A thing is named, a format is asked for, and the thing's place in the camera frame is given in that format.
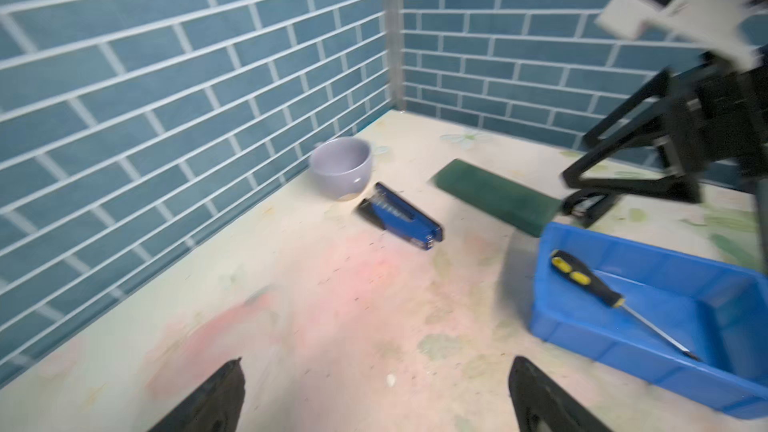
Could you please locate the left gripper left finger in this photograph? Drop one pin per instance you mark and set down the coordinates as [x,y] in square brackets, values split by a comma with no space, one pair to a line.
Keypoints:
[215,405]

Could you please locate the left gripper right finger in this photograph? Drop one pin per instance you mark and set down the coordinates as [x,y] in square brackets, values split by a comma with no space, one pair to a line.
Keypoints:
[540,404]

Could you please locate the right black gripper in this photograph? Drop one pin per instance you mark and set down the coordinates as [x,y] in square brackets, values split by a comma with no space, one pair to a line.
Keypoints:
[715,113]

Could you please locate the black yellow screwdriver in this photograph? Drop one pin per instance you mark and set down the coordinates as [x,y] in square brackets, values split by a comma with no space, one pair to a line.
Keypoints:
[580,274]

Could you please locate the blue plastic bin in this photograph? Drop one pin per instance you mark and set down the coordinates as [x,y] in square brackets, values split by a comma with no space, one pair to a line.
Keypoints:
[719,311]

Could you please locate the dark green block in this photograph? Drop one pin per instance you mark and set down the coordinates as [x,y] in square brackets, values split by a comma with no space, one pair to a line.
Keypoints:
[515,204]

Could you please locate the blue stapler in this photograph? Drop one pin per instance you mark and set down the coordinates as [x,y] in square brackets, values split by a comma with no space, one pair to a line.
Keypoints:
[392,213]

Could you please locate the lavender ceramic cup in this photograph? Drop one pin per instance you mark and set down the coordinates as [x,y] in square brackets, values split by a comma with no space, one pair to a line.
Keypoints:
[341,168]

